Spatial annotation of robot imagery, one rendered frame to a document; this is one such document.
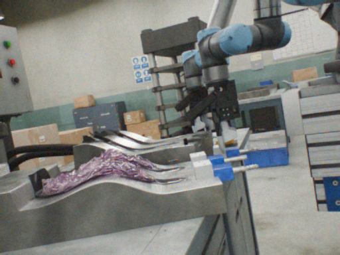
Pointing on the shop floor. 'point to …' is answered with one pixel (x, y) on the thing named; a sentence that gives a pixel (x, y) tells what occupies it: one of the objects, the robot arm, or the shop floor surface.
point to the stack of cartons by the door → (135, 120)
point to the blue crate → (267, 157)
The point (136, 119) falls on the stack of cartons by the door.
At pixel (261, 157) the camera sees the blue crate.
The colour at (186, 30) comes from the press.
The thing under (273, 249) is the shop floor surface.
